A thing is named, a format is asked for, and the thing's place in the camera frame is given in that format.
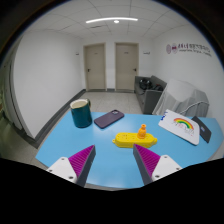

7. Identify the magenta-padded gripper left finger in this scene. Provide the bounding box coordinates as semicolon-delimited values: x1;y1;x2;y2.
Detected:
46;144;97;188

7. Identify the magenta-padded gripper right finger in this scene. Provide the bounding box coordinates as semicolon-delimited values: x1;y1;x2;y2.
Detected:
132;143;183;186

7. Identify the orange charger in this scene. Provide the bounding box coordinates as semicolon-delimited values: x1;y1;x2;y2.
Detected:
137;123;148;140

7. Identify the teal mug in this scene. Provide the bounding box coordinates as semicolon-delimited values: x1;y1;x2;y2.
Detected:
69;98;93;129

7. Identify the white rainbow mouse pad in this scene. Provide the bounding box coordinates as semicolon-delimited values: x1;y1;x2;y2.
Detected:
157;109;201;146

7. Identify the purple smartphone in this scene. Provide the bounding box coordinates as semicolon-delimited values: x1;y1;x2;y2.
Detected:
93;109;125;130

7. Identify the grey sofa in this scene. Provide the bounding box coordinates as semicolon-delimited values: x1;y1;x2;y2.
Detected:
134;75;168;115

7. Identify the black notebook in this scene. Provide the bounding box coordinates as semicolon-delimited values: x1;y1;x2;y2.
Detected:
191;115;213;144

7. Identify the white cloth-covered furniture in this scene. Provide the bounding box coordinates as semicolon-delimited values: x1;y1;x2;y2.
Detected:
152;78;210;118

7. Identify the black bag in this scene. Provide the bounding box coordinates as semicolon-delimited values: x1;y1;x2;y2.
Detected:
139;78;164;92

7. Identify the beige door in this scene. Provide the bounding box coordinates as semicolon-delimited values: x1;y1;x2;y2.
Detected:
114;42;140;92
83;43;108;92

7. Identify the long ceiling light strip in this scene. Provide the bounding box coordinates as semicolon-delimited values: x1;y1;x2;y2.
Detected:
85;16;139;25

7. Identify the wall logo sign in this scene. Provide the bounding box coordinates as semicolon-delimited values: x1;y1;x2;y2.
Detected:
165;42;213;58

